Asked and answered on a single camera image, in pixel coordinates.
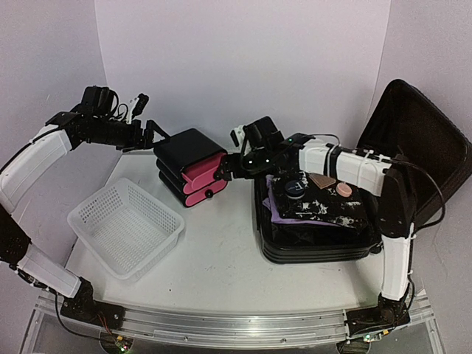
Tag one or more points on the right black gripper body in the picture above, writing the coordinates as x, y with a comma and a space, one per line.
245, 170

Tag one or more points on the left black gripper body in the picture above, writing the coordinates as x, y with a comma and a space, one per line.
136, 141

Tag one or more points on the black pink three-drawer organizer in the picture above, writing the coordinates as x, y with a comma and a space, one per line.
187, 163

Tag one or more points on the brown square compact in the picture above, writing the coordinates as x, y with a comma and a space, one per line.
322, 181

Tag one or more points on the black ribbed hard-shell suitcase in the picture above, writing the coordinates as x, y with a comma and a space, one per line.
407, 126

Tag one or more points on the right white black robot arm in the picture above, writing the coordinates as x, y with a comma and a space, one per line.
263, 149

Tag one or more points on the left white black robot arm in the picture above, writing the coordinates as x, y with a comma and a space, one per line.
92, 121

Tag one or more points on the purple folded cloth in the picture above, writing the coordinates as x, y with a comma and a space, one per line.
269, 203

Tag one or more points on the round black cosmetic jar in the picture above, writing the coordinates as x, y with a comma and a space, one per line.
294, 189

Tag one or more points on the black white patterned folded garment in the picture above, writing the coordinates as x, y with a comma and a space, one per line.
320, 205

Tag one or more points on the white perforated plastic basket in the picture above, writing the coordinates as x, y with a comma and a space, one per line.
126, 229

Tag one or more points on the pink round compact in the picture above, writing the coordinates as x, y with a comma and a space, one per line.
344, 190

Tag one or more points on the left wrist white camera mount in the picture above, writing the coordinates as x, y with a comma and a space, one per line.
132, 107

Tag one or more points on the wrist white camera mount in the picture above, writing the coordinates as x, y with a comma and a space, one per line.
238, 136
132, 107

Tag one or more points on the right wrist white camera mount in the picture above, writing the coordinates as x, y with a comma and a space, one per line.
238, 136

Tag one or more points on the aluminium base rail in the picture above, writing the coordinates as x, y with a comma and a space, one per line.
54, 327

